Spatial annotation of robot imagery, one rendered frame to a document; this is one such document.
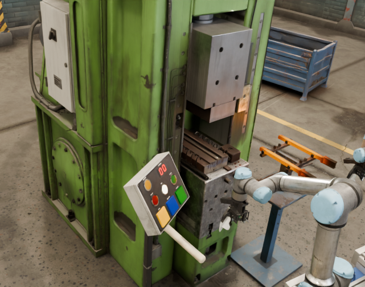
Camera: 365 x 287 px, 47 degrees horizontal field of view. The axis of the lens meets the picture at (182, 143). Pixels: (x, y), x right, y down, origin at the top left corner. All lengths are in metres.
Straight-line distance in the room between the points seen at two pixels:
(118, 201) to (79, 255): 0.59
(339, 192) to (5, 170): 3.33
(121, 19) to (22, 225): 1.96
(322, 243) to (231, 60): 1.07
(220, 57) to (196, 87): 0.21
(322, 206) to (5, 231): 2.63
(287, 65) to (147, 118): 4.15
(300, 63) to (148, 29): 4.21
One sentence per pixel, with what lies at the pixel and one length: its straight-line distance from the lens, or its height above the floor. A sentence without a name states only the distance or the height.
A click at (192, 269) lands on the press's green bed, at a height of 0.17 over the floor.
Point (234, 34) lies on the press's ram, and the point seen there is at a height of 1.75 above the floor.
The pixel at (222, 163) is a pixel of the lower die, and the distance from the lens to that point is 2.62.
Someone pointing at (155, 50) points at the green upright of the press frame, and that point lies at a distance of 2.12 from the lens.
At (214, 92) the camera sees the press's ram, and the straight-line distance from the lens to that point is 2.29.
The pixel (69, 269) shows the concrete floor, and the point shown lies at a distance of 3.25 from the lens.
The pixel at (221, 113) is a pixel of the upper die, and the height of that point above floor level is 1.31.
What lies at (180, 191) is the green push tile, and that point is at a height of 1.03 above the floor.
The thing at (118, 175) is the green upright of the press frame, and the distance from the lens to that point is 2.83.
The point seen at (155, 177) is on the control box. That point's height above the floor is 1.16.
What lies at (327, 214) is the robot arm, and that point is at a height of 1.39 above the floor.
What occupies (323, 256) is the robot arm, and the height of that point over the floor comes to 1.19.
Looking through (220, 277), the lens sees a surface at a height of 0.00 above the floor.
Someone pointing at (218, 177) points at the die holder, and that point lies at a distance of 2.55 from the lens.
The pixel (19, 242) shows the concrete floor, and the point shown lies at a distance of 3.52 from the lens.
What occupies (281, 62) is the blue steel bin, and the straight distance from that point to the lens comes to 6.24.
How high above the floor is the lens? 2.34
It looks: 30 degrees down
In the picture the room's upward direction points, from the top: 5 degrees clockwise
